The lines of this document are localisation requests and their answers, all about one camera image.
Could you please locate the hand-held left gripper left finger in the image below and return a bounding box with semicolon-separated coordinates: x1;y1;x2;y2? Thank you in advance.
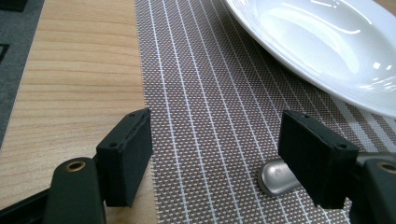
42;107;154;224

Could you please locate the silver metal cutlery handle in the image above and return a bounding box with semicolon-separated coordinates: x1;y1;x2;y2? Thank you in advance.
257;158;303;198

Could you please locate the brown woven striped placemat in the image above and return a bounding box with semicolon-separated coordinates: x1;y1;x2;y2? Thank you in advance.
134;0;396;224

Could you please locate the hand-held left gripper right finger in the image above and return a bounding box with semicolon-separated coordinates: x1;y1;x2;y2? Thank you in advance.
277;109;396;224

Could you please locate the white ceramic plate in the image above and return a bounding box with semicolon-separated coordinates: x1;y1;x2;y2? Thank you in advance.
222;0;396;119

